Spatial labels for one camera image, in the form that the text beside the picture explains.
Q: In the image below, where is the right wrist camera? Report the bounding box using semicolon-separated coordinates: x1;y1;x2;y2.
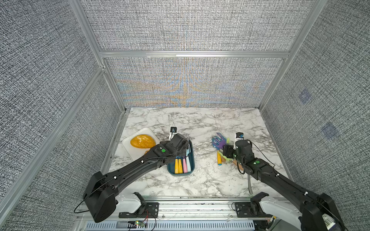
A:
234;132;244;150

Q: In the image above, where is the purple rake pink handle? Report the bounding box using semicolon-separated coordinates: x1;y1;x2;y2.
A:
212;132;228;151
182;157;188;173

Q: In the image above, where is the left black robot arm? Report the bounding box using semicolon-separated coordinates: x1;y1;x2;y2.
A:
83;134;190;223

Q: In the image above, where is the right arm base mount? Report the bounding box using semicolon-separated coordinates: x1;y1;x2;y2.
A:
234;192;273;218

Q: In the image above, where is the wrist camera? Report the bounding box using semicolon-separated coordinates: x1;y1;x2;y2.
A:
234;132;244;150
169;127;177;140

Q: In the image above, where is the light blue rake white handle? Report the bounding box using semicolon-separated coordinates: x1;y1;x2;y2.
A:
185;145;192;173

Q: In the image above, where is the green rake brown handle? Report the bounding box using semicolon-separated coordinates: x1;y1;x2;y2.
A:
217;151;237;165

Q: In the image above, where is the aluminium front rail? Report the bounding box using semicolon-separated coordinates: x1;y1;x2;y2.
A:
76;198;319;222

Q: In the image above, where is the white rectangular tray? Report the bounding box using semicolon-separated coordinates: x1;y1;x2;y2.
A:
122;128;160;161

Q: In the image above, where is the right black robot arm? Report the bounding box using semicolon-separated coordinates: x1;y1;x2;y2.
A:
222;140;347;231

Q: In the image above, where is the blue rake yellow handle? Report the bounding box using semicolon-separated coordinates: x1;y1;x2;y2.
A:
174;158;179;174

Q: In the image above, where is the blue fork yellow handle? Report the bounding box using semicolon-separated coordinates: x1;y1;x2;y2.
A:
177;158;183;174

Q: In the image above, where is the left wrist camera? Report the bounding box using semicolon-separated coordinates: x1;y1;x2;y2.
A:
169;127;177;140

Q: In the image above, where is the teal plastic storage box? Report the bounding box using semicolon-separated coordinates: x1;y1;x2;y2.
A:
167;140;195;177

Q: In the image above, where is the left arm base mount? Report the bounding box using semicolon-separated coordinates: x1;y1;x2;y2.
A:
117;192;160;218

